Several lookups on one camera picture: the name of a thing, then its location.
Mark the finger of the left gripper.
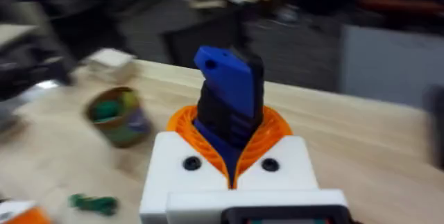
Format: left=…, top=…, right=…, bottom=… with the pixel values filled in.
left=0, top=199, right=52, bottom=224

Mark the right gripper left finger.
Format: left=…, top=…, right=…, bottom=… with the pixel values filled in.
left=139, top=105, right=232, bottom=224

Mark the brown tub with toys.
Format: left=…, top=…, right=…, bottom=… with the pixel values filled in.
left=83, top=85, right=152, bottom=149

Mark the white box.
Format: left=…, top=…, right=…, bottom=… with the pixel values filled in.
left=85, top=47, right=137, bottom=80

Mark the green toy vegetable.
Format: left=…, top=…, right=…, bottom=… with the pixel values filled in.
left=67, top=193, right=119, bottom=217

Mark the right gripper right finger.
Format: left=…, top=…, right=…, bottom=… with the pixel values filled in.
left=232, top=105, right=320, bottom=191

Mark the grey cabinet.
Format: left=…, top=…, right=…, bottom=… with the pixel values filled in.
left=339, top=24, right=444, bottom=109

